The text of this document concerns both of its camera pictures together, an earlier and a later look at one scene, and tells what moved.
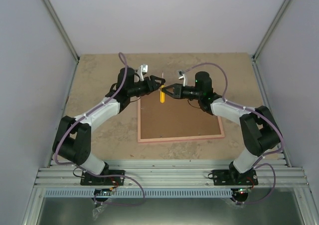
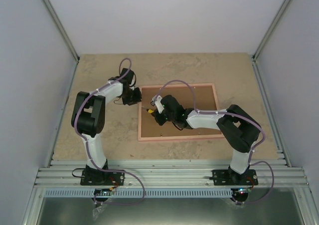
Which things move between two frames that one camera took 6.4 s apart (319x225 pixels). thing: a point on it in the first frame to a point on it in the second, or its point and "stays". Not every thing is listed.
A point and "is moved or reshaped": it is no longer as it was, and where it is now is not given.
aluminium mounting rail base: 170,174 stays
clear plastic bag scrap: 96,210 stays
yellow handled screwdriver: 162,96 is moved or reshaped
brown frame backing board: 176,118 stays
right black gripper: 178,92 to 161,121
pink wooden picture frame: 140,139 stays
